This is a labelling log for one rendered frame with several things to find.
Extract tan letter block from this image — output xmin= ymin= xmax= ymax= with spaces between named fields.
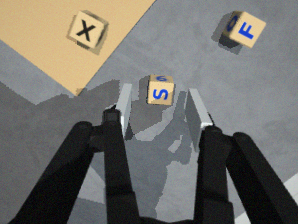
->
xmin=69 ymin=10 xmax=108 ymax=49
xmin=148 ymin=75 xmax=174 ymax=105
xmin=223 ymin=10 xmax=266 ymax=48

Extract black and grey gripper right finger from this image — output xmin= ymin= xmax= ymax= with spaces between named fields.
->
xmin=185 ymin=89 xmax=298 ymax=224

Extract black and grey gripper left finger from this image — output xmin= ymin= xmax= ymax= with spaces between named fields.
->
xmin=8 ymin=83 xmax=141 ymax=224

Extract tan flat mat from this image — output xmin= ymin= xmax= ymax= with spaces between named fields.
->
xmin=0 ymin=0 xmax=155 ymax=96

